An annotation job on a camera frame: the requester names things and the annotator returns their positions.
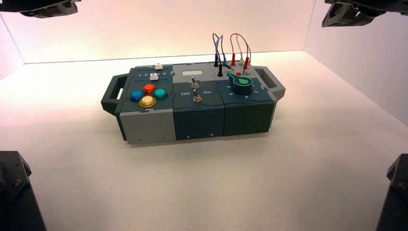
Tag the metal toggle switch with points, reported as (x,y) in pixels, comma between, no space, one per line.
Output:
(194,84)
(197,98)

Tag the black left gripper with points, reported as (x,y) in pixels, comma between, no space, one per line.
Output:
(38,7)

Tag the white slider switch cap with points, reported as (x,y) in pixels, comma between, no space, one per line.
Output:
(158,66)
(154,76)

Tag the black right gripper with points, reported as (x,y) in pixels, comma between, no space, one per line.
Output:
(345,14)

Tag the green rotary knob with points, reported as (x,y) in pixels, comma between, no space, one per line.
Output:
(241,83)

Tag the small grey display screen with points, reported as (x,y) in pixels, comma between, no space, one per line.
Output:
(192,73)

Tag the yellow round push button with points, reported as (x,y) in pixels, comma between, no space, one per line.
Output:
(148,101)

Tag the grey and teal control box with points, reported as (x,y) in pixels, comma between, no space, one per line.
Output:
(197,118)

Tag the blue round push button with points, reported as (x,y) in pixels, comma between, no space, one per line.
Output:
(137,95)

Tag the orange round push button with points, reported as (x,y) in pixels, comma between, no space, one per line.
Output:
(149,89)

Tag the teal round push button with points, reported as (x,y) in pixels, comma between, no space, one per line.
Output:
(160,93)

